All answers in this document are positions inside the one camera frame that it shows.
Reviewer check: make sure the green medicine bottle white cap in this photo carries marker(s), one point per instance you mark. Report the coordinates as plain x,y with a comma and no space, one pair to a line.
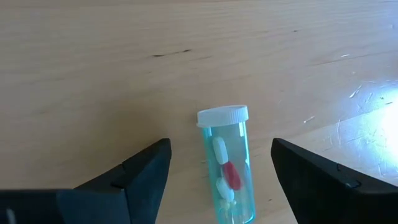
224,116

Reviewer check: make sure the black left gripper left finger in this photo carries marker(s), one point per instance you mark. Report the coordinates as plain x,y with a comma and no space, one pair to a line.
140,186

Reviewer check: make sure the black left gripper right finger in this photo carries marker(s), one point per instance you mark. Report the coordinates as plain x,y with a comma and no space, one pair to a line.
311,186

